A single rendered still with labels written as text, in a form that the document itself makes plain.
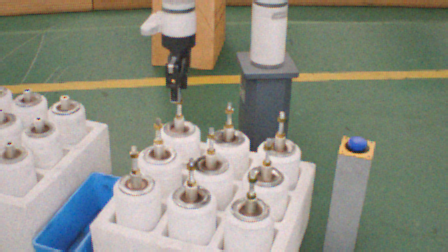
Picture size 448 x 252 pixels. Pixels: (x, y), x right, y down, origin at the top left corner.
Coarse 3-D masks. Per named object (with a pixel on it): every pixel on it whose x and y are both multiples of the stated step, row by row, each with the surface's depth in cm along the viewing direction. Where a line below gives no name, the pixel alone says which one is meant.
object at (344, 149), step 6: (342, 138) 125; (348, 138) 125; (342, 144) 123; (348, 144) 123; (372, 144) 123; (342, 150) 121; (348, 150) 121; (366, 150) 121; (372, 150) 121; (354, 156) 120; (360, 156) 119; (366, 156) 119
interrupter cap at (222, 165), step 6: (204, 156) 129; (216, 156) 129; (198, 162) 127; (204, 162) 128; (216, 162) 128; (222, 162) 127; (198, 168) 125; (204, 168) 125; (210, 168) 126; (216, 168) 126; (222, 168) 125; (204, 174) 124; (210, 174) 123; (216, 174) 124
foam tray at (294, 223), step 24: (312, 168) 139; (240, 192) 131; (288, 192) 131; (216, 216) 124; (288, 216) 124; (96, 240) 120; (120, 240) 118; (144, 240) 116; (168, 240) 116; (216, 240) 116; (288, 240) 117
